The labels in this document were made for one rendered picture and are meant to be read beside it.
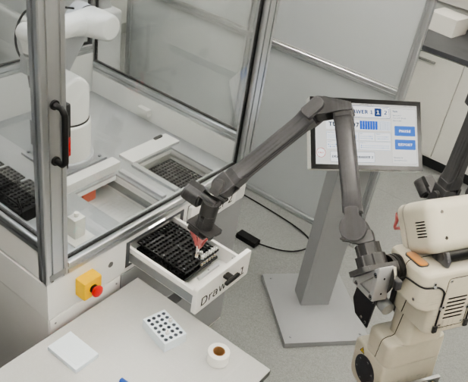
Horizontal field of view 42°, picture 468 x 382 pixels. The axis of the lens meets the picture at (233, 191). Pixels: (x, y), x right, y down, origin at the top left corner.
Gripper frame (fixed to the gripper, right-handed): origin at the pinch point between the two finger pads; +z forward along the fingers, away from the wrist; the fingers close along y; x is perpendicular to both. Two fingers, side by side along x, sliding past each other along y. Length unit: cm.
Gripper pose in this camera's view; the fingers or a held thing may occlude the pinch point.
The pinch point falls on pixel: (199, 245)
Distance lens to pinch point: 202.3
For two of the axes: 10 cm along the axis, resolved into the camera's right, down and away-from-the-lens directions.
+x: -6.3, 3.5, -6.9
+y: -7.4, -5.5, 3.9
